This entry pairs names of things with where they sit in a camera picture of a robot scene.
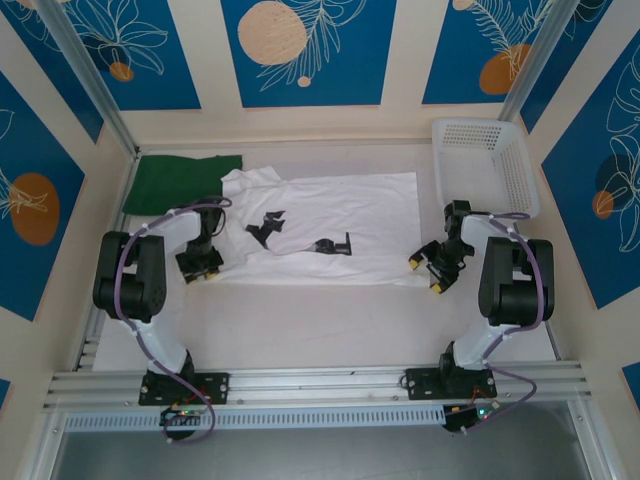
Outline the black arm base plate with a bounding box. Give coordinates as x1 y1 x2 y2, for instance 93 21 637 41
138 370 231 407
405 367 499 401

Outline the aluminium profile mounting rail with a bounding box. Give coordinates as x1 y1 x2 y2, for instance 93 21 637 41
42 362 594 412

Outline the white perforated plastic basket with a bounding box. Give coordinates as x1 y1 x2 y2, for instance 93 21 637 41
430 117 542 221

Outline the white t-shirt with black print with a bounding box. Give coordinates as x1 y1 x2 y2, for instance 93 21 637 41
219 167 436 289

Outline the aluminium corner post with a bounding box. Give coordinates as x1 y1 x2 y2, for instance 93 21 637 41
37 0 142 157
498 0 577 127

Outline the grey metal plate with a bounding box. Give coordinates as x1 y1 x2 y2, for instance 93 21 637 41
49 428 601 480

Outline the small controller circuit board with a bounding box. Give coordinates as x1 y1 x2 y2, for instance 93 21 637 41
443 403 502 432
159 405 209 427

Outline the grey slotted cable duct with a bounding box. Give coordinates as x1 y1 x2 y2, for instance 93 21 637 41
63 404 449 432

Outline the folded green t-shirt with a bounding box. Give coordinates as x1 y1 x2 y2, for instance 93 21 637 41
122 154 244 217

